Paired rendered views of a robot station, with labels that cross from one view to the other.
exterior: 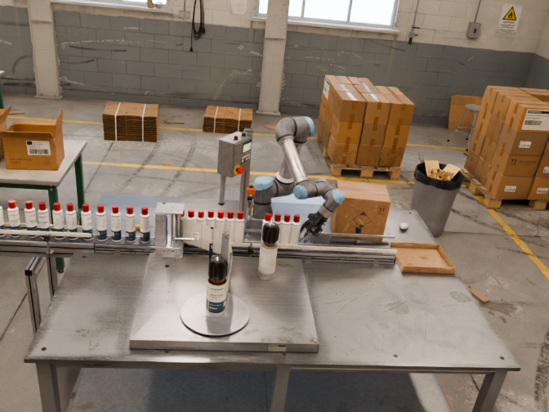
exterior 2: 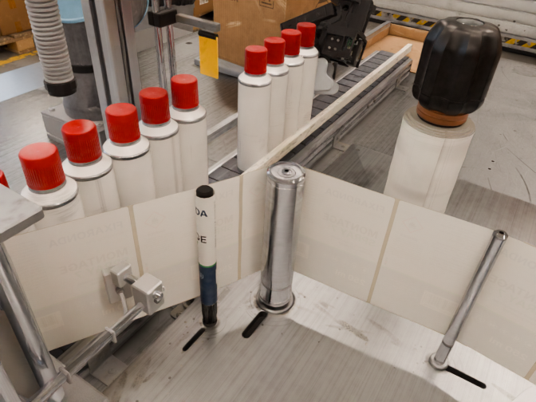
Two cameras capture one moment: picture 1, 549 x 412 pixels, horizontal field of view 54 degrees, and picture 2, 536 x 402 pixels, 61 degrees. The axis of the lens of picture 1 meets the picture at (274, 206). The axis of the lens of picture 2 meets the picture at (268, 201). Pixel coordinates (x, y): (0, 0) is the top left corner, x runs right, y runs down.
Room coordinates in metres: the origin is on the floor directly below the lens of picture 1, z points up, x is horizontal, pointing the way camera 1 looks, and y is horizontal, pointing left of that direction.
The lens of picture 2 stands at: (2.12, 0.53, 1.31)
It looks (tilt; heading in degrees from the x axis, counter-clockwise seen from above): 37 degrees down; 307
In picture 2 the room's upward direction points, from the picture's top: 4 degrees clockwise
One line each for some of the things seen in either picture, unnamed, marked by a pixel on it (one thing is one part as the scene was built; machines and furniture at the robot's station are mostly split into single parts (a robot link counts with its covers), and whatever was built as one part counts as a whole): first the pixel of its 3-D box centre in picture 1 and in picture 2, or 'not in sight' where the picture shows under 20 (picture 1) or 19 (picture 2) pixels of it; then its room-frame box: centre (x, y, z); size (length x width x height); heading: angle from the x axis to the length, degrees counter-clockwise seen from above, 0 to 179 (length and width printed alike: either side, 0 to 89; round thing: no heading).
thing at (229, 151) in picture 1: (234, 154); not in sight; (2.60, 0.23, 1.38); 0.17 x 0.10 x 0.19; 152
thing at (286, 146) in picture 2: (301, 247); (323, 116); (2.53, -0.18, 0.91); 1.07 x 0.01 x 0.02; 97
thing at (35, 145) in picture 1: (34, 137); not in sight; (3.53, 1.75, 0.97); 0.51 x 0.39 x 0.37; 12
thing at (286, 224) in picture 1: (285, 231); (286, 91); (2.55, -0.08, 0.98); 0.05 x 0.05 x 0.20
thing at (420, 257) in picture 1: (421, 257); (411, 48); (2.65, -0.87, 0.85); 0.30 x 0.26 x 0.04; 97
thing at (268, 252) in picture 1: (268, 250); (431, 143); (2.26, 0.00, 1.03); 0.09 x 0.09 x 0.30
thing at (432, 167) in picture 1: (440, 181); not in sight; (4.68, -1.53, 0.50); 0.42 x 0.41 x 0.28; 97
